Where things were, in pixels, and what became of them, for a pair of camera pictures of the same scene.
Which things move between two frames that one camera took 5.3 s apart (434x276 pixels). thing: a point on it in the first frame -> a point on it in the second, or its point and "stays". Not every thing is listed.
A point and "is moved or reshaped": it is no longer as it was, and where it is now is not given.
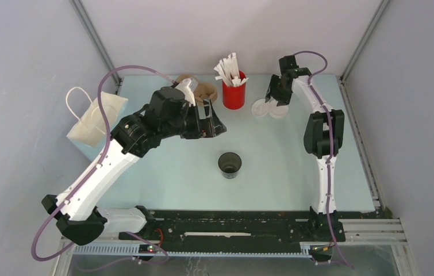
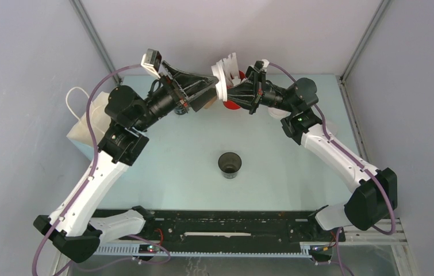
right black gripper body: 276,89 -> 261,92
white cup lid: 260,107 is moved or reshaped
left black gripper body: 189,124 -> 172,94
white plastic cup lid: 279,111 stays
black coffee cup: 230,164 stays
